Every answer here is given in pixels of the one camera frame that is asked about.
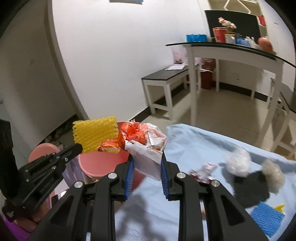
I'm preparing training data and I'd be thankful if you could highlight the black foam net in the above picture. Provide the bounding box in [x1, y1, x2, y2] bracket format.
[234, 171, 270, 209]

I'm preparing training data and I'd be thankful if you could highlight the blue foam net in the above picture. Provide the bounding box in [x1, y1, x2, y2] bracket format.
[250, 202, 285, 237]

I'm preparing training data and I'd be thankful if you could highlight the red white wrapper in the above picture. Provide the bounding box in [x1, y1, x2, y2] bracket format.
[189, 163, 217, 184]

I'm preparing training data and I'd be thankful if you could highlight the yellow foam net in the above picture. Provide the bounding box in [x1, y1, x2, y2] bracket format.
[72, 116, 119, 154]

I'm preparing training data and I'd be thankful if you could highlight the white foam net ball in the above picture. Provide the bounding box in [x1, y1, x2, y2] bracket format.
[225, 145, 251, 178]

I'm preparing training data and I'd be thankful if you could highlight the orange white paper bag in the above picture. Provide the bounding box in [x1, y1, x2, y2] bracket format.
[98, 120, 168, 181]

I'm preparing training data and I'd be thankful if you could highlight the pink plastic trash bucket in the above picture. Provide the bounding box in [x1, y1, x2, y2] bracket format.
[78, 120, 147, 193]

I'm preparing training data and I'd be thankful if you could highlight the pink purple child chair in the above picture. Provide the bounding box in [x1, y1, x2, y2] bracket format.
[1, 145, 77, 233]

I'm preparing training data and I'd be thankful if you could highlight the right black-top bench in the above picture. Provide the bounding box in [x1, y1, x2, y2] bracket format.
[270, 83, 295, 159]

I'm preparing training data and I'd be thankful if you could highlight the black-top bench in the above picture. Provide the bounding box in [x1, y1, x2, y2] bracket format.
[142, 65, 201, 126]
[270, 83, 295, 159]

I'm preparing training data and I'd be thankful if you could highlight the left black-top bench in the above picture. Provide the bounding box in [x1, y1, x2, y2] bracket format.
[142, 65, 201, 126]

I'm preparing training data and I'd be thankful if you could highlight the red box under table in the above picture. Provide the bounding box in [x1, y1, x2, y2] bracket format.
[201, 58, 216, 90]

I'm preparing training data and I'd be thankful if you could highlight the paper on bench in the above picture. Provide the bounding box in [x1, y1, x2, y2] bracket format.
[165, 64, 186, 71]

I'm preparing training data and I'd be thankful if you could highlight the white glass-top table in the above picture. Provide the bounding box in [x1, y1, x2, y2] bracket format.
[167, 42, 295, 148]

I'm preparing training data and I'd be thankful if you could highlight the pink white shopping bag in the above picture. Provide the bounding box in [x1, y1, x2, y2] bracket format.
[171, 45, 188, 65]

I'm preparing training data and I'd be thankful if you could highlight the orange ball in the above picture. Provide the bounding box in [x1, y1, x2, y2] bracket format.
[258, 37, 273, 54]

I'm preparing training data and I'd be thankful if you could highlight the blue bag on table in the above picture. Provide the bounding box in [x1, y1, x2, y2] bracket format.
[186, 34, 207, 42]

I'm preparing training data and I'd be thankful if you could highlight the red cylindrical tin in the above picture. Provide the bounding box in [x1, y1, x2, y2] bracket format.
[212, 27, 227, 43]

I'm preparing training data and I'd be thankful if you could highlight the pink flower bouquet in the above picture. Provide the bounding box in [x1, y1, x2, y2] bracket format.
[218, 17, 237, 33]

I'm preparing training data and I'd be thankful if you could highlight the black monitor screen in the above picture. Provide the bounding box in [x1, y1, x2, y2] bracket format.
[205, 10, 261, 43]

